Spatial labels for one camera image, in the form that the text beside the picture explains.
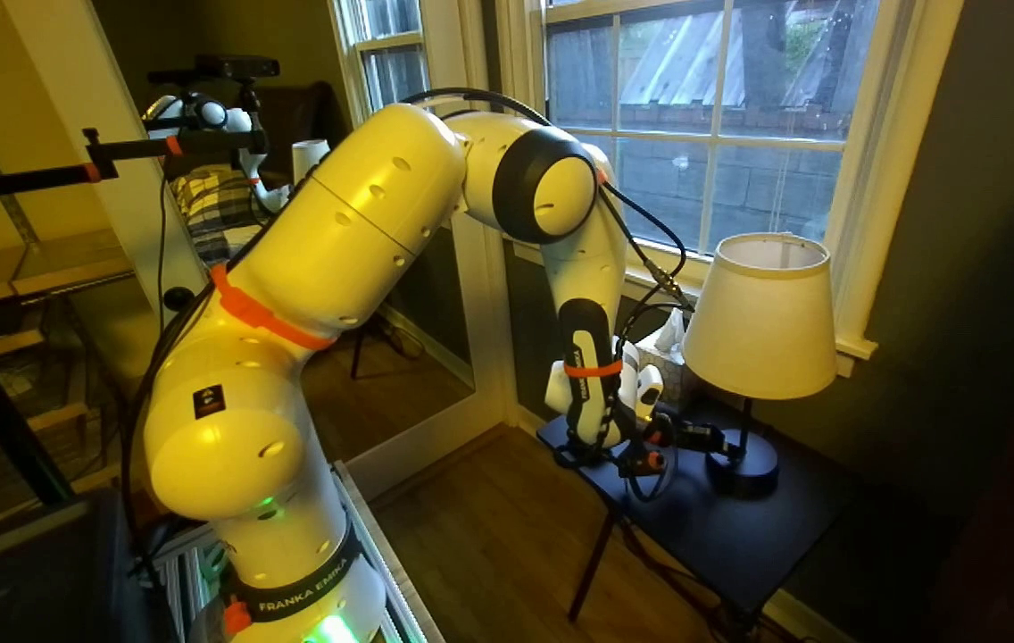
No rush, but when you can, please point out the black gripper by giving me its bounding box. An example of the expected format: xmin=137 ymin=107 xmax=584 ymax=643
xmin=646 ymin=406 xmax=742 ymax=471

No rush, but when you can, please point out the black camera boom bar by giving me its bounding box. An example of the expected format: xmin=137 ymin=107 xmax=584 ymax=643
xmin=0 ymin=125 xmax=183 ymax=208

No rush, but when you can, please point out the white tissue box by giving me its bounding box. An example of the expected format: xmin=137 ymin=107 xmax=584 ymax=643
xmin=642 ymin=305 xmax=691 ymax=366

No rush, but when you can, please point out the white framed leaning mirror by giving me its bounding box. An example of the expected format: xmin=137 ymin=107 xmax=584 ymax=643
xmin=0 ymin=0 xmax=525 ymax=503

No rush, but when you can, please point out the exterior camera on boom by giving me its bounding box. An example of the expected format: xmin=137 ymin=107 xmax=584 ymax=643
xmin=144 ymin=49 xmax=284 ymax=183

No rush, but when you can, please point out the table lamp with white shade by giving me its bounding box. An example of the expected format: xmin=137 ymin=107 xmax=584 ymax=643
xmin=677 ymin=229 xmax=844 ymax=503

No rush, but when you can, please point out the white framed window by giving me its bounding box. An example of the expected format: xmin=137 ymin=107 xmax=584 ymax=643
xmin=492 ymin=0 xmax=972 ymax=383

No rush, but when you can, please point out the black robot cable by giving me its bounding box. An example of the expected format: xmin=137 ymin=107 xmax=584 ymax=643
xmin=395 ymin=87 xmax=691 ymax=341

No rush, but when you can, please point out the black side table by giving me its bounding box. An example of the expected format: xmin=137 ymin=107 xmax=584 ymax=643
xmin=534 ymin=375 xmax=872 ymax=634

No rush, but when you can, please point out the robot mounting cart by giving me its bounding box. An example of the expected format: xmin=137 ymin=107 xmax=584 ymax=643
xmin=137 ymin=462 xmax=448 ymax=643

